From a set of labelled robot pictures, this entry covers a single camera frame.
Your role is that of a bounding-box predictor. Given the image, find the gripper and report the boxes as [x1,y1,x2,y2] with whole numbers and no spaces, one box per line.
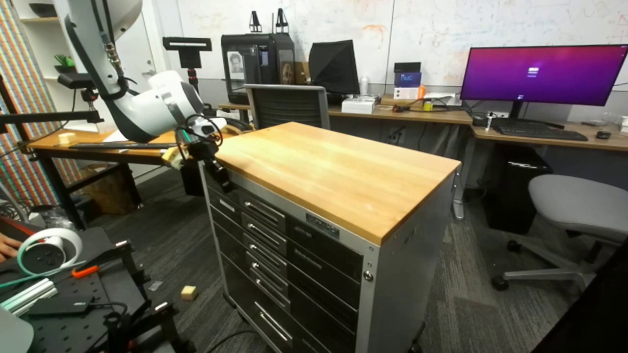
[188,140,233,194]

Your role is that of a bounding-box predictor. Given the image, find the drawer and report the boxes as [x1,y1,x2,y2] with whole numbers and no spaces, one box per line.
[239,189,288,234]
[240,214,289,256]
[289,275,359,337]
[287,244,362,310]
[292,306,357,353]
[287,216,365,284]

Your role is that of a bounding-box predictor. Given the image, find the mesh back office chair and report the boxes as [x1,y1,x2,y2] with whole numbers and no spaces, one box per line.
[243,84,332,131]

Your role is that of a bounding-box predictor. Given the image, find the long black bar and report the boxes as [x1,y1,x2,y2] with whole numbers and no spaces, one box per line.
[68,142,179,150]

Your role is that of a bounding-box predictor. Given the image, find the wooden stump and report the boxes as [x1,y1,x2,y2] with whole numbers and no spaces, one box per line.
[80,164,143,216]

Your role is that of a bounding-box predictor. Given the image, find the tool cabinet with wooden top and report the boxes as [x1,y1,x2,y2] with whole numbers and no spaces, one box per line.
[199,122,462,353]

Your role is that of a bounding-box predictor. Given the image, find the black 3d printer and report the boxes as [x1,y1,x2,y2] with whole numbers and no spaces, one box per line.
[220,33,297,105]

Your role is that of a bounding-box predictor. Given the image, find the wooden desk with black legs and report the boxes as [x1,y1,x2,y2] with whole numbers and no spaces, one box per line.
[19,126,257,232]

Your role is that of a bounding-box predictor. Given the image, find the white door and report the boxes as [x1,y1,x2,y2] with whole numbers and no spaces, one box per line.
[114,14,158,90]

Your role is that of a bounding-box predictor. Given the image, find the flat white box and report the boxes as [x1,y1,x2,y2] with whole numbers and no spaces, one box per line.
[341,96,381,115]

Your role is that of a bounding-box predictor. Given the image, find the black monitor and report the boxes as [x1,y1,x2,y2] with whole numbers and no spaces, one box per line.
[308,40,362,97]

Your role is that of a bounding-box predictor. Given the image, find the hand controller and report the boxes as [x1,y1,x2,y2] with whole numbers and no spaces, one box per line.
[17,227,84,276]

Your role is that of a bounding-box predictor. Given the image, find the potted green plant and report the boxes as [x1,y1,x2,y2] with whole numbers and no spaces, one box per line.
[53,53,78,75]

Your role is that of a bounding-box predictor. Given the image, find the flat black box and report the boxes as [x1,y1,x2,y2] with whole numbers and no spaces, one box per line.
[25,296,94,317]

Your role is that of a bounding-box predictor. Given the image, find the small blue box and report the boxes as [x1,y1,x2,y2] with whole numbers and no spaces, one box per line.
[393,72,423,88]

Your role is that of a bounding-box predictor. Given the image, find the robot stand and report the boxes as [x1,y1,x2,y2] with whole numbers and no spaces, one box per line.
[0,225,197,353]

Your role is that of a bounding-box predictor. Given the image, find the person's hand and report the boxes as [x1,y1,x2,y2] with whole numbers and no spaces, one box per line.
[0,232,23,261]

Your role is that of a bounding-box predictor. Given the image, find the white shelf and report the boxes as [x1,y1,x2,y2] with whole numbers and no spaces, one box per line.
[12,0,101,134]

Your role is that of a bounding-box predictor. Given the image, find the black bowl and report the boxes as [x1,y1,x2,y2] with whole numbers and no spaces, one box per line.
[28,2,59,18]

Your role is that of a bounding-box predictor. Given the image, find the row of whiteboards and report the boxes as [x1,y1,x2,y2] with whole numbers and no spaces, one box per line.
[176,0,628,90]

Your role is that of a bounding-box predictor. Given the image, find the black computer tower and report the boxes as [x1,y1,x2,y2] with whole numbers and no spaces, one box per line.
[483,144,553,235]

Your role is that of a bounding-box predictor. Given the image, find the black keyboard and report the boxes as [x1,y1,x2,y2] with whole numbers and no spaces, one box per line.
[492,119,589,142]

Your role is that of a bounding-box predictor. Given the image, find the wide monitor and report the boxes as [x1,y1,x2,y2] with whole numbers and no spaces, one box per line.
[459,44,628,121]

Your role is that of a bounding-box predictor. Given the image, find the grey office chair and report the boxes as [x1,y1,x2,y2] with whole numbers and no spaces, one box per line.
[491,174,628,293]

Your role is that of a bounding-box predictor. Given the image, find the wooden desk with monitor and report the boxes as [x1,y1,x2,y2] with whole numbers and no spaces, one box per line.
[470,121,628,153]

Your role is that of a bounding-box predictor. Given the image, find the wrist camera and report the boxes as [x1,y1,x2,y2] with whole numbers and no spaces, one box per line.
[161,128,194,171]

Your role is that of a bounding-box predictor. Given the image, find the camera on mount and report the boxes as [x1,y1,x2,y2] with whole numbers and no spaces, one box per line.
[162,36,213,95]
[0,72,105,136]

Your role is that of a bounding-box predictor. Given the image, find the black cable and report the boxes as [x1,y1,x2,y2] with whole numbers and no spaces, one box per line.
[205,330,258,353]

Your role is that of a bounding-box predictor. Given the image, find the orange handled clamp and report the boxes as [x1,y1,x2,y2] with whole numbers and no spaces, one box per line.
[71,264,102,279]

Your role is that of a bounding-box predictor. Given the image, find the green cable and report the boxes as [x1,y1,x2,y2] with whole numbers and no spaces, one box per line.
[0,261,87,290]

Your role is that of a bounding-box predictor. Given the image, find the colourful patterned wall panel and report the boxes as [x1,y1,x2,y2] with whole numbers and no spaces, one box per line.
[0,0,83,208]

